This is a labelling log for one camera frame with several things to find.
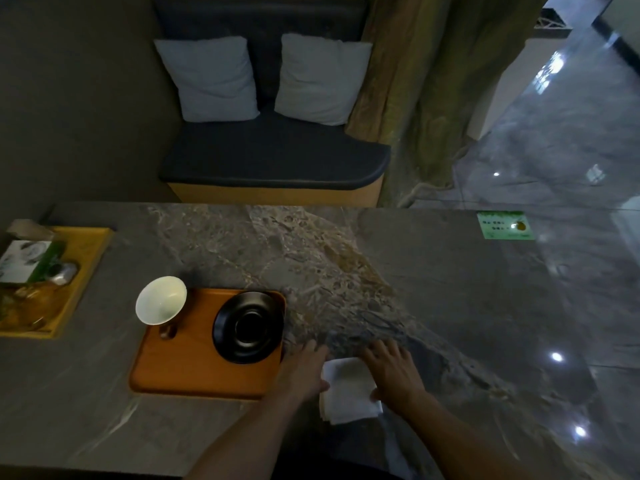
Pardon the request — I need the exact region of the person's left hand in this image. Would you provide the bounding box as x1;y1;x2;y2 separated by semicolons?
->
276;339;331;401

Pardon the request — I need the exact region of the person's right hand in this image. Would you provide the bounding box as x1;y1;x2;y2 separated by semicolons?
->
362;338;427;403

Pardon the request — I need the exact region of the white napkin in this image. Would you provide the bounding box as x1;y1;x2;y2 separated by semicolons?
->
319;358;384;426

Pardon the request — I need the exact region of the person's left forearm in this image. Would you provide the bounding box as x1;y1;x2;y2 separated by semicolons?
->
186;389;322;480

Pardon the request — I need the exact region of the person's right forearm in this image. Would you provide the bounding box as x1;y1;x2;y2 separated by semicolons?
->
387;389;540;480

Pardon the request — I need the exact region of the black round plate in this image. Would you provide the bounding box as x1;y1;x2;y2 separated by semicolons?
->
212;291;285;365

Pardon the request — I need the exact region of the orange wooden serving tray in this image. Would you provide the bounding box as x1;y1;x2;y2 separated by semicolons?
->
128;288;287;400

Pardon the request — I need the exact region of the white ceramic bowl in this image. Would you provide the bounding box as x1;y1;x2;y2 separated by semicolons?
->
135;276;188;327

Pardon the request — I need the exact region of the dark blue upholstered bench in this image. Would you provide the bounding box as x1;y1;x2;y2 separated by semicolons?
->
152;0;392;206

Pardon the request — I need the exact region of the green table sticker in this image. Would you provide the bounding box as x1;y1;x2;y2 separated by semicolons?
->
476;211;535;241

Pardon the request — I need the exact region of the yellow wooden tray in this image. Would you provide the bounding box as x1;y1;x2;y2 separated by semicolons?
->
0;226;114;340

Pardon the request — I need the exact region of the silver metal container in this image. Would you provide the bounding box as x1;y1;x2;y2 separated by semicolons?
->
47;262;80;286

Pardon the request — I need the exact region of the grey square pillow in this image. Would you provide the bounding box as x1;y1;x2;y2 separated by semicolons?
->
273;33;374;127
153;36;261;124

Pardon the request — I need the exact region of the brown green tree trunk pillar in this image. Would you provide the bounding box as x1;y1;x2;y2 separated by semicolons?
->
344;0;551;208

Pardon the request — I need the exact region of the white and green box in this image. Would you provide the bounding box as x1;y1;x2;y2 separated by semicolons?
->
0;239;64;286

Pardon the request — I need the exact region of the small brown paper box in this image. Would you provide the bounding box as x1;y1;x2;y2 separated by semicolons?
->
5;219;56;242

